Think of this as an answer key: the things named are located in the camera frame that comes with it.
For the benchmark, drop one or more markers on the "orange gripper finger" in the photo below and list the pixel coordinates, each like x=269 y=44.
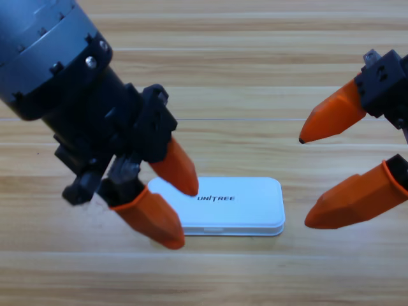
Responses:
x=354 y=201

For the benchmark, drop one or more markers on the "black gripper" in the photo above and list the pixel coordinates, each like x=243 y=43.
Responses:
x=389 y=86
x=105 y=127

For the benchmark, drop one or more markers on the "white Unitree pencil case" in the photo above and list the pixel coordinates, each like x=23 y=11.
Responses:
x=248 y=207

